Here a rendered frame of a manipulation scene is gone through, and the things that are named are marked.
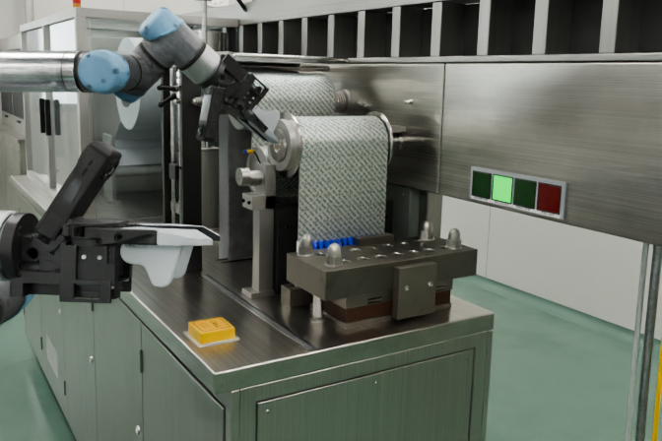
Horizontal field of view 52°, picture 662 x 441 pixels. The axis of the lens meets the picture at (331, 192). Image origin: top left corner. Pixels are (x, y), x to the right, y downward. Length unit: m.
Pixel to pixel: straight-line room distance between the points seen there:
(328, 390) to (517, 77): 0.71
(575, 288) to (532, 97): 3.08
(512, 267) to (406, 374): 3.31
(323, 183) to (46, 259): 0.86
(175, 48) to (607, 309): 3.37
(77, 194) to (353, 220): 0.93
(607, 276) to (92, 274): 3.73
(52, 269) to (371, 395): 0.81
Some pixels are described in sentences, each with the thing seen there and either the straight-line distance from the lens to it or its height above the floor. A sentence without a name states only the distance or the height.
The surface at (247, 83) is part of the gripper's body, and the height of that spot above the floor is 1.39.
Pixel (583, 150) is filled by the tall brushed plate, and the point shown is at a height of 1.28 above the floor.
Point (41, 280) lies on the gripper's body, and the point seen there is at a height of 1.19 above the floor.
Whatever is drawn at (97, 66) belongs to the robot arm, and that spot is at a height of 1.41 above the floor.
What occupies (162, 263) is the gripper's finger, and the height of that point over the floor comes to 1.21.
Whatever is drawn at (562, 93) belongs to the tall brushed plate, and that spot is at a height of 1.38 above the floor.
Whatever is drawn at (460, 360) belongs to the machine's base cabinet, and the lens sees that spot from 1.55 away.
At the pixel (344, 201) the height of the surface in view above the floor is 1.12.
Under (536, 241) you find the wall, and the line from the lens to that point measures 4.55.
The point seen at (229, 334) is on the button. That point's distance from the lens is 1.35.
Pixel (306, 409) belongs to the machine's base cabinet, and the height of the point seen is 0.79.
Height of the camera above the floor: 1.40
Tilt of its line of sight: 10 degrees down
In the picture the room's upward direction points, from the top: 2 degrees clockwise
